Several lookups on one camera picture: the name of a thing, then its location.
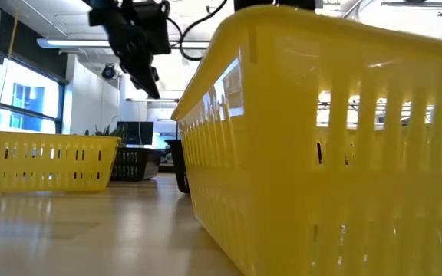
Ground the yellow plastic slotted basket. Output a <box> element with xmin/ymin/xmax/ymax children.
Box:
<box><xmin>0</xmin><ymin>129</ymin><xmax>122</xmax><ymax>193</ymax></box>
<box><xmin>170</xmin><ymin>4</ymin><xmax>442</xmax><ymax>276</ymax></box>

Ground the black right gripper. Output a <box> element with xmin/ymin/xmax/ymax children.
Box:
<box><xmin>234</xmin><ymin>0</ymin><xmax>317</xmax><ymax>12</ymax></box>

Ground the potted green succulent plant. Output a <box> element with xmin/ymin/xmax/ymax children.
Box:
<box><xmin>84</xmin><ymin>124</ymin><xmax>129</xmax><ymax>138</ymax></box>

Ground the black computer monitor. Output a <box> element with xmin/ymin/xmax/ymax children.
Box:
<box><xmin>116</xmin><ymin>120</ymin><xmax>155</xmax><ymax>146</ymax></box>

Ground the long ceiling light strip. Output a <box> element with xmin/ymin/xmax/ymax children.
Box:
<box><xmin>36</xmin><ymin>38</ymin><xmax>211</xmax><ymax>49</ymax></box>

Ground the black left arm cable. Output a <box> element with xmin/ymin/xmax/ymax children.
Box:
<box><xmin>166</xmin><ymin>0</ymin><xmax>229</xmax><ymax>62</ymax></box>

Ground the round security camera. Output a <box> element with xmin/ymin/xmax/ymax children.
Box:
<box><xmin>101</xmin><ymin>64</ymin><xmax>117</xmax><ymax>81</ymax></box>

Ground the large window with dark frame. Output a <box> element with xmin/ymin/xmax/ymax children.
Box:
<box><xmin>0</xmin><ymin>57</ymin><xmax>68</xmax><ymax>135</ymax></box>

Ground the short ceiling light strip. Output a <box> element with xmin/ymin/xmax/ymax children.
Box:
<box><xmin>125</xmin><ymin>97</ymin><xmax>180</xmax><ymax>103</ymax></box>

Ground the hanging yellow cable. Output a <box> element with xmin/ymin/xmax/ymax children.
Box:
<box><xmin>0</xmin><ymin>7</ymin><xmax>19</xmax><ymax>116</ymax></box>

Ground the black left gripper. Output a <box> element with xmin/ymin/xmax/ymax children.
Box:
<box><xmin>88</xmin><ymin>0</ymin><xmax>172</xmax><ymax>100</ymax></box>

